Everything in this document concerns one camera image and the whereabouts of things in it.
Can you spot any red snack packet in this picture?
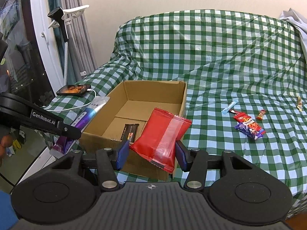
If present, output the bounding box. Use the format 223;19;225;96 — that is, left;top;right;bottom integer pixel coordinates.
131;108;192;173

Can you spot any black chocolate bar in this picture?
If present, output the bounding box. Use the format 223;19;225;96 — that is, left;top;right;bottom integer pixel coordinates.
121;124;139;143

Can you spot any purple tube snack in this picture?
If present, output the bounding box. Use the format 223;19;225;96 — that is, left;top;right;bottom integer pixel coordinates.
50;96;110;159

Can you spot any purple candy bar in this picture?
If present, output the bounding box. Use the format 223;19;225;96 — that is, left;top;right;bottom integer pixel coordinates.
235;122;263;140

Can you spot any light blue stick packet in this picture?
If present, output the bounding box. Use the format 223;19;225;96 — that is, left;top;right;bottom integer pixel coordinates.
222;100;238;114

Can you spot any small red gold candy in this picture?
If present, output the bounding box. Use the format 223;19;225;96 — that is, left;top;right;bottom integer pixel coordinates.
256;109;266;121

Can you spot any gold snack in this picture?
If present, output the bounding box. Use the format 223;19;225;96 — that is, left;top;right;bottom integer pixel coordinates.
297;96;303;112

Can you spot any red kitkat style bar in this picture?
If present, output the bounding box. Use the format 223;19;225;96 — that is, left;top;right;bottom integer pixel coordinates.
229;109;251;122

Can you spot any orange red chip packet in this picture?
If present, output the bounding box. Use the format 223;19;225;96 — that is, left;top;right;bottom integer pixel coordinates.
243;118;265;135

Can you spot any person's left hand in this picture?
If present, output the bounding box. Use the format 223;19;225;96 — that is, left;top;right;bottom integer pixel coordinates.
0;134;14;164

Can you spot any black smartphone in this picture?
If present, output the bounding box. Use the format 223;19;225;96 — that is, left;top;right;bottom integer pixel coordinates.
56;84;91;97

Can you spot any open cardboard box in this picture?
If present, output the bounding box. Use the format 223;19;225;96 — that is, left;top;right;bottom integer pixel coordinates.
78;80;188;182

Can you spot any green checkered sofa cover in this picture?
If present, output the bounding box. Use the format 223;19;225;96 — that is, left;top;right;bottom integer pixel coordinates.
47;9;306;215

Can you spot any grey curtain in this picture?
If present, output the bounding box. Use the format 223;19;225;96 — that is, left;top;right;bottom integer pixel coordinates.
48;0;96;84

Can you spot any white plastic sheet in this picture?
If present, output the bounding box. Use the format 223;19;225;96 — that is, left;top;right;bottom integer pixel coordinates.
279;8;307;62

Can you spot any white charging cable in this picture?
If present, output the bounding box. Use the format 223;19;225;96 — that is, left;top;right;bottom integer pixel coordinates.
43;88;97;113

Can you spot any white door frame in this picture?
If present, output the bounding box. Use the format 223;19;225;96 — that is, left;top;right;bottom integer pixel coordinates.
30;0;64;92

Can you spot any garment steamer with hose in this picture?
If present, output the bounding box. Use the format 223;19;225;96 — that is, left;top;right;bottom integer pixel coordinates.
47;5;89;85

